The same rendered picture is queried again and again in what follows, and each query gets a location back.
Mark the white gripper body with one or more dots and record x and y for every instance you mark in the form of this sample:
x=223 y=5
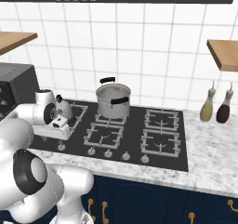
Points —
x=49 y=132

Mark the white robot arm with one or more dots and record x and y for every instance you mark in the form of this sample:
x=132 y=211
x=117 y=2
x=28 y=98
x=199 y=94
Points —
x=21 y=141

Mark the white grey kettle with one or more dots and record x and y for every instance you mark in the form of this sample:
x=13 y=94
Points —
x=65 y=109

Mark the silver hob knob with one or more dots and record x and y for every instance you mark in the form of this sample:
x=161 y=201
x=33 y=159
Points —
x=61 y=147
x=91 y=151
x=125 y=155
x=145 y=158
x=108 y=153

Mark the black microwave oven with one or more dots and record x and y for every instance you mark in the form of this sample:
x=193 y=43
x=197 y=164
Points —
x=17 y=85

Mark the navy cupboard door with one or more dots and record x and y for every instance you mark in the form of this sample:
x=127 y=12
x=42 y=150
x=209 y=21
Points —
x=139 y=203
x=214 y=213
x=87 y=192

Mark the black gas hob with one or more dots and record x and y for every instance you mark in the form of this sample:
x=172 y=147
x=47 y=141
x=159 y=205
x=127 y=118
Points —
x=133 y=131

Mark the yellow oil bottle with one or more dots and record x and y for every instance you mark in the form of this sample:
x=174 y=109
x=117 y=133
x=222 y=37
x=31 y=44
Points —
x=206 y=110

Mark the dark red vinegar bottle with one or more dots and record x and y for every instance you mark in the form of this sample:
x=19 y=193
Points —
x=223 y=112

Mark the wooden wall shelf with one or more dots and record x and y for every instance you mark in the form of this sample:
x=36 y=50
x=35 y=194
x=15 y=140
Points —
x=224 y=54
x=12 y=40

